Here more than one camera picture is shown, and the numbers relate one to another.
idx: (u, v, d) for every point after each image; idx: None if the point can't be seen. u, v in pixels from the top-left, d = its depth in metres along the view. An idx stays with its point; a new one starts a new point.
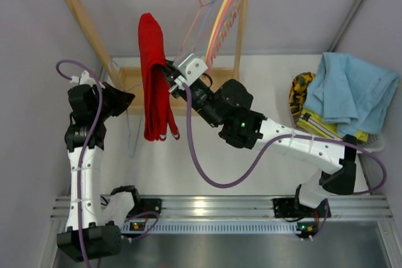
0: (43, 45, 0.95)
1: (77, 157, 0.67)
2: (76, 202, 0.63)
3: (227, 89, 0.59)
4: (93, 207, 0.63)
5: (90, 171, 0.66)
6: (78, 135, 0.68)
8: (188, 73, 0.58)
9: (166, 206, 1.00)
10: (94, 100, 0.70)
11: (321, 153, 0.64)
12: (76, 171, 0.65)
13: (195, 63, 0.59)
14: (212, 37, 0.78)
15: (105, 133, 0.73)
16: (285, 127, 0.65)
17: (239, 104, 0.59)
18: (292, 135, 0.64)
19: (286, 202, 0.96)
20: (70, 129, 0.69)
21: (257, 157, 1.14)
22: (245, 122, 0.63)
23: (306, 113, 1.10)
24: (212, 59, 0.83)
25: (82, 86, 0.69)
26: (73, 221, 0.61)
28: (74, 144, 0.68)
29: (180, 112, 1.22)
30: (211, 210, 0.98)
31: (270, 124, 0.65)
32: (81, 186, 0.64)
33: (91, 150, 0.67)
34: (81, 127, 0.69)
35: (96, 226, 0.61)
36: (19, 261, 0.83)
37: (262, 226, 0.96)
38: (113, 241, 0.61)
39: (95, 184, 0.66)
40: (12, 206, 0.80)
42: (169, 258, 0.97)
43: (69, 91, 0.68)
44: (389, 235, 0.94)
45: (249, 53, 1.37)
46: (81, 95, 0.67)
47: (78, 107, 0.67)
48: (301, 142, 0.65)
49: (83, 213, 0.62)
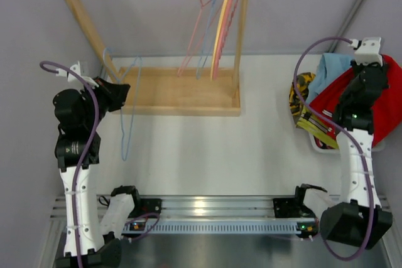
0: (43, 46, 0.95)
1: (70, 179, 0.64)
2: (73, 228, 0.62)
3: (370, 75, 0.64)
4: (92, 232, 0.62)
5: (85, 193, 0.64)
6: (70, 151, 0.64)
8: (363, 42, 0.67)
9: (166, 206, 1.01)
10: (83, 109, 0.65)
11: (355, 181, 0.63)
12: (71, 195, 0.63)
13: (373, 42, 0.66)
14: (218, 38, 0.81)
15: (99, 144, 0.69)
16: (363, 144, 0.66)
17: (365, 80, 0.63)
18: (365, 172, 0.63)
19: (285, 202, 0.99)
20: (59, 143, 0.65)
21: (258, 155, 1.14)
22: (357, 114, 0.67)
23: (307, 113, 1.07)
24: (219, 60, 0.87)
25: (69, 95, 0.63)
26: (71, 247, 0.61)
28: (66, 160, 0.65)
29: (180, 112, 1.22)
30: (211, 210, 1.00)
31: (365, 135, 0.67)
32: (77, 211, 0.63)
33: (85, 171, 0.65)
34: (73, 142, 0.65)
35: (96, 251, 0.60)
36: (19, 261, 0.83)
37: (260, 226, 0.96)
38: (113, 258, 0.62)
39: (91, 206, 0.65)
40: (12, 206, 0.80)
42: (169, 258, 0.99)
43: (54, 102, 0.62)
44: (390, 235, 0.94)
45: (249, 53, 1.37)
46: (70, 107, 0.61)
47: (68, 120, 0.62)
48: (357, 166, 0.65)
49: (80, 238, 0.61)
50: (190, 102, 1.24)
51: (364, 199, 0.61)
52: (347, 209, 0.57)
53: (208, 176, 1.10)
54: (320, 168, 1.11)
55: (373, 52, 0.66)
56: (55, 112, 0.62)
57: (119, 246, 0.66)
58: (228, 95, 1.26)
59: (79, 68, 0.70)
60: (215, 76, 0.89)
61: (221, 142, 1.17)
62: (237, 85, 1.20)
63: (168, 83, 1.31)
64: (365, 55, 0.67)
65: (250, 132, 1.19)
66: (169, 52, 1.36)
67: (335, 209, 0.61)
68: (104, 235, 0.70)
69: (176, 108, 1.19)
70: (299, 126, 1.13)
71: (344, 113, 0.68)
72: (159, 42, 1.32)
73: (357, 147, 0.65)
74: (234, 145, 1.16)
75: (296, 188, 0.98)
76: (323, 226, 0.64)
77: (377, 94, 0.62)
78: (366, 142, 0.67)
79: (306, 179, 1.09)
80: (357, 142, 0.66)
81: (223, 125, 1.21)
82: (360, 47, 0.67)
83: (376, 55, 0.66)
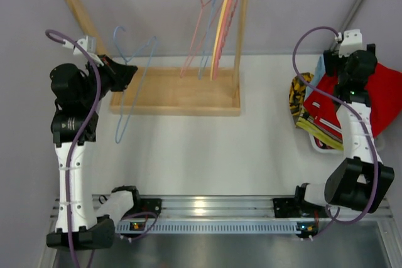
0: (43, 45, 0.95)
1: (66, 155, 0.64)
2: (65, 204, 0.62)
3: (362, 51, 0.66)
4: (83, 209, 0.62)
5: (79, 169, 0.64)
6: (66, 127, 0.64)
8: (345, 35, 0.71)
9: (166, 206, 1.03)
10: (81, 86, 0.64)
11: (356, 142, 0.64)
12: (65, 171, 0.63)
13: (355, 33, 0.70)
14: (218, 37, 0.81)
15: (96, 122, 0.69)
16: (362, 113, 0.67)
17: (358, 57, 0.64)
18: (366, 134, 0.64)
19: (286, 202, 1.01)
20: (56, 118, 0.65)
21: (258, 155, 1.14)
22: (354, 91, 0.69)
23: (306, 113, 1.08)
24: (219, 59, 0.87)
25: (66, 70, 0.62)
26: (62, 223, 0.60)
28: (61, 136, 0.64)
29: (180, 112, 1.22)
30: (211, 210, 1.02)
31: (363, 107, 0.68)
32: (70, 187, 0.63)
33: (81, 147, 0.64)
34: (69, 118, 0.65)
35: (87, 229, 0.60)
36: (19, 261, 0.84)
37: (259, 226, 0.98)
38: (106, 238, 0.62)
39: (85, 184, 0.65)
40: (11, 206, 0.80)
42: (169, 258, 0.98)
43: (51, 76, 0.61)
44: (390, 235, 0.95)
45: (249, 53, 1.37)
46: (67, 82, 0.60)
47: (65, 95, 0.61)
48: (358, 129, 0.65)
49: (72, 214, 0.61)
50: (191, 102, 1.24)
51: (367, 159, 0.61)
52: (350, 164, 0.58)
53: (208, 176, 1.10)
54: (320, 168, 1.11)
55: (357, 41, 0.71)
56: (51, 86, 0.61)
57: (112, 226, 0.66)
58: (229, 95, 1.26)
59: (86, 43, 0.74)
60: (215, 75, 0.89)
61: (221, 140, 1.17)
62: (237, 85, 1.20)
63: (169, 83, 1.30)
64: (350, 45, 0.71)
65: (249, 131, 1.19)
66: (169, 52, 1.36)
67: (340, 169, 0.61)
68: (99, 216, 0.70)
69: (177, 108, 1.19)
70: (299, 126, 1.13)
71: (342, 91, 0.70)
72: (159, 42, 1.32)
73: (356, 116, 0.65)
74: (234, 145, 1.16)
75: (296, 188, 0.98)
76: (329, 191, 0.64)
77: (371, 68, 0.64)
78: (364, 112, 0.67)
79: (306, 179, 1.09)
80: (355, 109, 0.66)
81: (223, 125, 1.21)
82: (345, 38, 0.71)
83: (358, 44, 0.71)
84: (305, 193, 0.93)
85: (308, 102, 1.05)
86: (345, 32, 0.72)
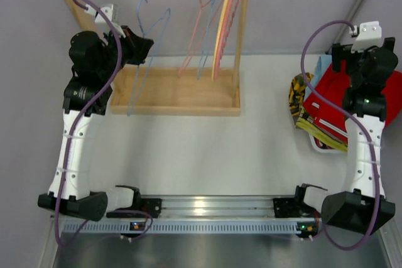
0: (43, 46, 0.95)
1: (71, 123, 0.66)
2: (61, 170, 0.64)
3: (380, 51, 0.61)
4: (77, 180, 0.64)
5: (81, 140, 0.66)
6: (77, 95, 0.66)
8: (362, 29, 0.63)
9: (166, 206, 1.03)
10: (98, 56, 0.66)
11: (360, 169, 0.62)
12: (68, 137, 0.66)
13: (373, 27, 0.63)
14: (218, 37, 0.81)
15: (107, 97, 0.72)
16: (372, 133, 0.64)
17: (375, 58, 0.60)
18: (372, 161, 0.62)
19: (286, 202, 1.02)
20: (70, 85, 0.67)
21: (258, 155, 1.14)
22: (369, 100, 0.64)
23: (306, 113, 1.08)
24: (220, 59, 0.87)
25: (86, 39, 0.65)
26: (55, 187, 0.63)
28: (71, 104, 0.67)
29: (179, 112, 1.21)
30: (211, 210, 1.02)
31: (375, 123, 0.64)
32: (69, 155, 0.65)
33: (86, 118, 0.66)
34: (81, 87, 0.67)
35: (76, 200, 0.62)
36: (18, 261, 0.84)
37: (258, 226, 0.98)
38: (93, 212, 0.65)
39: (83, 155, 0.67)
40: (11, 206, 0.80)
42: (169, 258, 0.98)
43: (71, 42, 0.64)
44: (390, 234, 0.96)
45: (249, 53, 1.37)
46: (85, 51, 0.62)
47: (81, 63, 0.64)
48: (364, 154, 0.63)
49: (65, 182, 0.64)
50: (191, 102, 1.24)
51: (369, 188, 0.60)
52: (350, 199, 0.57)
53: (208, 175, 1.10)
54: (320, 168, 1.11)
55: (375, 37, 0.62)
56: (69, 52, 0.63)
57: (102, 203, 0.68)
58: (229, 95, 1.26)
59: (111, 12, 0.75)
60: (216, 75, 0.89)
61: (221, 140, 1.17)
62: (237, 85, 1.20)
63: (169, 83, 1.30)
64: (368, 41, 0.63)
65: (249, 131, 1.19)
66: (169, 52, 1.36)
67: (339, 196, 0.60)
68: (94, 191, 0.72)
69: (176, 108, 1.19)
70: (298, 126, 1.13)
71: (355, 97, 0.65)
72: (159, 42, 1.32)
73: (366, 138, 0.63)
74: (233, 145, 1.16)
75: (296, 188, 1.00)
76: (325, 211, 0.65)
77: (389, 71, 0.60)
78: (376, 128, 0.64)
79: (306, 179, 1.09)
80: (365, 128, 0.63)
81: (223, 125, 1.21)
82: (361, 32, 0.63)
83: (377, 39, 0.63)
84: (305, 193, 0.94)
85: (307, 103, 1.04)
86: (362, 26, 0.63)
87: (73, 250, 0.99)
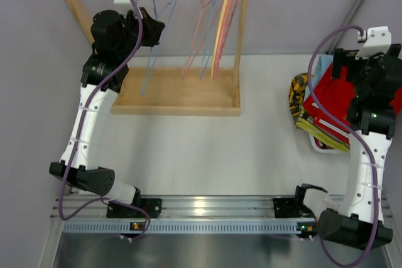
0: (43, 45, 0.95)
1: (86, 96, 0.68)
2: (74, 140, 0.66)
3: (389, 60, 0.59)
4: (88, 151, 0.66)
5: (95, 113, 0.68)
6: (95, 71, 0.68)
8: (370, 34, 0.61)
9: (166, 206, 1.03)
10: (119, 34, 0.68)
11: (360, 193, 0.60)
12: (83, 109, 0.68)
13: (382, 32, 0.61)
14: (218, 37, 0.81)
15: (124, 75, 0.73)
16: (376, 154, 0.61)
17: (384, 66, 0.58)
18: (374, 186, 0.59)
19: (285, 202, 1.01)
20: (89, 61, 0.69)
21: (258, 155, 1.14)
22: (376, 114, 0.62)
23: (306, 113, 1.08)
24: (220, 59, 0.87)
25: (108, 17, 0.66)
26: (67, 156, 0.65)
28: (88, 78, 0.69)
29: (179, 112, 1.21)
30: (211, 210, 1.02)
31: (382, 142, 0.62)
32: (83, 127, 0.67)
33: (102, 93, 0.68)
34: (100, 63, 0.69)
35: (85, 169, 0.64)
36: (19, 260, 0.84)
37: (258, 226, 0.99)
38: (100, 185, 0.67)
39: (97, 128, 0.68)
40: (12, 206, 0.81)
42: (169, 258, 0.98)
43: (94, 19, 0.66)
44: (390, 234, 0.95)
45: (249, 53, 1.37)
46: (105, 27, 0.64)
47: (101, 39, 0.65)
48: (366, 177, 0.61)
49: (77, 152, 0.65)
50: (190, 102, 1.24)
51: (367, 213, 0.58)
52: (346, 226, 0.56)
53: (208, 176, 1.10)
54: (321, 168, 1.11)
55: (384, 43, 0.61)
56: (92, 28, 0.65)
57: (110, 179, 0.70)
58: (229, 95, 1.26)
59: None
60: (216, 76, 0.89)
61: (221, 140, 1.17)
62: (237, 85, 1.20)
63: (169, 83, 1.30)
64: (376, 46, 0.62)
65: (249, 131, 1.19)
66: (169, 52, 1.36)
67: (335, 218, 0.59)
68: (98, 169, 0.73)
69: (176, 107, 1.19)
70: (298, 126, 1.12)
71: (362, 109, 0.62)
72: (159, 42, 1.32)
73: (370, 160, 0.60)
74: (233, 145, 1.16)
75: (296, 188, 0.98)
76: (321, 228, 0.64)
77: (399, 81, 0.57)
78: (381, 147, 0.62)
79: (307, 179, 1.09)
80: (369, 148, 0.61)
81: (223, 125, 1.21)
82: (370, 38, 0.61)
83: (385, 46, 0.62)
84: (305, 194, 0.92)
85: (307, 103, 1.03)
86: (370, 31, 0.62)
87: (73, 250, 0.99)
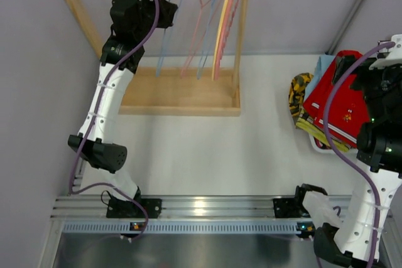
0: (44, 45, 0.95)
1: (105, 74, 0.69)
2: (92, 114, 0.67)
3: None
4: (105, 125, 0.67)
5: (112, 91, 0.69)
6: (114, 51, 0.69)
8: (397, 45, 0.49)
9: (166, 206, 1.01)
10: (137, 16, 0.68)
11: (357, 231, 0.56)
12: (101, 86, 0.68)
13: None
14: (219, 37, 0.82)
15: (141, 56, 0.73)
16: (383, 192, 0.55)
17: None
18: (374, 228, 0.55)
19: (285, 202, 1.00)
20: (108, 41, 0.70)
21: (258, 155, 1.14)
22: (392, 147, 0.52)
23: (306, 113, 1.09)
24: (220, 60, 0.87)
25: (126, 0, 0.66)
26: (84, 129, 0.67)
28: (107, 58, 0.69)
29: (179, 113, 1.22)
30: (211, 210, 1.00)
31: (391, 177, 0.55)
32: (100, 102, 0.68)
33: (120, 72, 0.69)
34: (119, 44, 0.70)
35: (102, 142, 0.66)
36: (19, 260, 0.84)
37: (249, 226, 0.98)
38: (114, 159, 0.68)
39: (114, 105, 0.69)
40: (12, 205, 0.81)
42: (169, 258, 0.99)
43: (114, 1, 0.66)
44: (390, 234, 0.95)
45: (249, 53, 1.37)
46: (124, 10, 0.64)
47: (119, 22, 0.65)
48: (367, 217, 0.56)
49: (95, 126, 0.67)
50: (191, 102, 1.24)
51: (362, 251, 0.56)
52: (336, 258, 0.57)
53: (208, 176, 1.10)
54: (321, 169, 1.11)
55: None
56: (110, 10, 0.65)
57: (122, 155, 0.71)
58: (229, 95, 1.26)
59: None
60: (217, 76, 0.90)
61: (220, 139, 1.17)
62: (237, 85, 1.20)
63: (168, 84, 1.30)
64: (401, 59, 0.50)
65: (249, 131, 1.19)
66: (169, 51, 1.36)
67: (330, 246, 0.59)
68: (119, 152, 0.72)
69: (176, 108, 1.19)
70: (298, 126, 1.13)
71: (375, 137, 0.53)
72: (159, 42, 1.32)
73: (375, 201, 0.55)
74: (233, 146, 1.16)
75: (296, 189, 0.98)
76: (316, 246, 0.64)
77: None
78: (389, 187, 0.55)
79: (307, 179, 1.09)
80: (376, 187, 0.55)
81: (223, 125, 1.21)
82: (396, 49, 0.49)
83: None
84: (305, 196, 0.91)
85: (308, 103, 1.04)
86: (396, 40, 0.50)
87: (73, 250, 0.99)
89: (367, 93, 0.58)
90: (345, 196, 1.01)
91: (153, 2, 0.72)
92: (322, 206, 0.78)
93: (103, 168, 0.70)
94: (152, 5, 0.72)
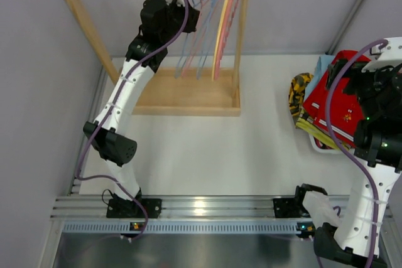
0: (44, 45, 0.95)
1: (128, 69, 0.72)
2: (110, 105, 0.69)
3: None
4: (121, 117, 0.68)
5: (132, 85, 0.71)
6: (139, 49, 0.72)
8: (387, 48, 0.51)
9: (166, 206, 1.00)
10: (165, 19, 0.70)
11: (357, 227, 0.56)
12: (122, 80, 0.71)
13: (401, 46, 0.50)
14: (219, 37, 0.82)
15: (164, 56, 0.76)
16: (380, 187, 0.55)
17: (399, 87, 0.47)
18: (373, 223, 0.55)
19: (285, 202, 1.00)
20: (135, 39, 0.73)
21: (258, 155, 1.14)
22: (387, 142, 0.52)
23: (306, 113, 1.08)
24: (220, 60, 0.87)
25: (156, 3, 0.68)
26: (100, 117, 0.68)
28: (132, 54, 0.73)
29: (180, 113, 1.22)
30: (211, 210, 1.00)
31: (389, 172, 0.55)
32: (119, 95, 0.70)
33: (142, 69, 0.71)
34: (145, 43, 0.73)
35: (115, 132, 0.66)
36: (18, 260, 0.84)
37: (249, 226, 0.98)
38: (124, 153, 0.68)
39: (131, 99, 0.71)
40: (12, 205, 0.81)
42: (169, 258, 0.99)
43: (145, 2, 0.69)
44: (389, 234, 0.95)
45: (249, 53, 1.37)
46: (153, 13, 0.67)
47: (147, 24, 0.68)
48: (365, 212, 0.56)
49: (110, 116, 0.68)
50: (191, 102, 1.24)
51: (362, 248, 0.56)
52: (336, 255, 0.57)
53: (208, 176, 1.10)
54: (320, 169, 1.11)
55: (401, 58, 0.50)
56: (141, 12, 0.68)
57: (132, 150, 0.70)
58: (229, 95, 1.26)
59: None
60: (217, 76, 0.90)
61: (220, 139, 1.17)
62: (237, 85, 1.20)
63: (168, 84, 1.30)
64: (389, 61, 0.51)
65: (249, 130, 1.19)
66: (169, 51, 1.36)
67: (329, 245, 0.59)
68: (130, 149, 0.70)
69: (176, 108, 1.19)
70: (298, 126, 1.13)
71: (372, 134, 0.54)
72: None
73: (373, 196, 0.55)
74: (233, 146, 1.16)
75: (296, 188, 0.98)
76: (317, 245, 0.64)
77: None
78: (387, 182, 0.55)
79: (307, 179, 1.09)
80: (374, 182, 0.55)
81: (224, 125, 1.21)
82: (385, 53, 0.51)
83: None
84: (305, 195, 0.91)
85: (308, 102, 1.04)
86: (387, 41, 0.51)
87: (73, 250, 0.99)
89: (360, 95, 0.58)
90: (346, 196, 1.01)
91: (181, 7, 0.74)
92: (323, 206, 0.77)
93: (112, 160, 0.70)
94: (181, 10, 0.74)
